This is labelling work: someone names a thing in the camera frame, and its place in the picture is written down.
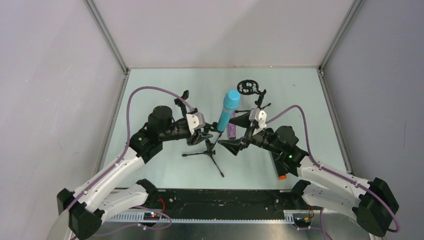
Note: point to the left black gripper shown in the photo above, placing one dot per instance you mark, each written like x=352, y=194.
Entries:
x=193, y=136

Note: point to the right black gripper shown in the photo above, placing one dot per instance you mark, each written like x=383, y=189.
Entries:
x=249, y=133

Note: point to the black tripod mic stand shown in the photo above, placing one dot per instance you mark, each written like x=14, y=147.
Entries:
x=210, y=152

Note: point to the blue toy microphone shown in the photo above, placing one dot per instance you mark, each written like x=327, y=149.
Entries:
x=231, y=102

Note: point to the black microphone orange end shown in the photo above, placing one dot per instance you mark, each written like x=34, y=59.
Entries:
x=278, y=166

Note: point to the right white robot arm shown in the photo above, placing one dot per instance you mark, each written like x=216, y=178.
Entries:
x=371, y=203

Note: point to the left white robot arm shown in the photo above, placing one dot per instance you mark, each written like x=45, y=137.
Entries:
x=84, y=210

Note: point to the round base mic stand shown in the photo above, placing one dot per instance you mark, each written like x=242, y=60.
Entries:
x=180, y=102

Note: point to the purple glitter microphone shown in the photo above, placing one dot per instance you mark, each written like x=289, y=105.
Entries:
x=231, y=131

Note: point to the left circuit board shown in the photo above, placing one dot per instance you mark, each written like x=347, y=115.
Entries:
x=151, y=216

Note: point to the circuit board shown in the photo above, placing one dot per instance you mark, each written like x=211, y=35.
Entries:
x=302, y=222
x=151, y=216

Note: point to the right circuit board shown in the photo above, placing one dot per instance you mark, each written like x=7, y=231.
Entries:
x=302, y=222

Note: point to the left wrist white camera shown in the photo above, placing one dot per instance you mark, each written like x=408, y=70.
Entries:
x=195, y=121

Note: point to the wrist white camera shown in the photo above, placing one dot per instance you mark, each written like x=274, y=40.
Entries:
x=195, y=121
x=258, y=118

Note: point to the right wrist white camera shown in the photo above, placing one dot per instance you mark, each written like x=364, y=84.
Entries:
x=258, y=118

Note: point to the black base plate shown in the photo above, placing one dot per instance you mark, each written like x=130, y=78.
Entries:
x=219, y=204

